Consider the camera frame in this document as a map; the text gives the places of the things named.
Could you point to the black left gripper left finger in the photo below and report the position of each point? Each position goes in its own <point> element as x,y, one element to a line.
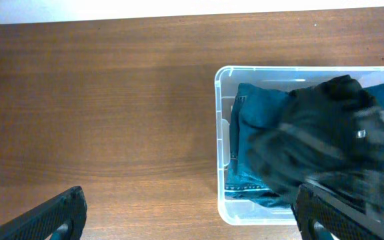
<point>62,217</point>

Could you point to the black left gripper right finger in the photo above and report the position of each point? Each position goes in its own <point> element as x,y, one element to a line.
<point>321,214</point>

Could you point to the dark green-black garment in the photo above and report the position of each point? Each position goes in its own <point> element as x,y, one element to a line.
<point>336,129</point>

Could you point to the dark blue jeans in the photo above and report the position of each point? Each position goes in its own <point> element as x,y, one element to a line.
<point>255,115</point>

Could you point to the clear plastic storage bin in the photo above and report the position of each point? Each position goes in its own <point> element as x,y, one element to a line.
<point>245,212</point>

